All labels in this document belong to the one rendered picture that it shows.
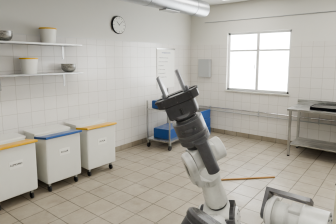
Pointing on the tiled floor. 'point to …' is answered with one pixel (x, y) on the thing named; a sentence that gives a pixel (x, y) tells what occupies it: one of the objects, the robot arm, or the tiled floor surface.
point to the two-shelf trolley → (153, 135)
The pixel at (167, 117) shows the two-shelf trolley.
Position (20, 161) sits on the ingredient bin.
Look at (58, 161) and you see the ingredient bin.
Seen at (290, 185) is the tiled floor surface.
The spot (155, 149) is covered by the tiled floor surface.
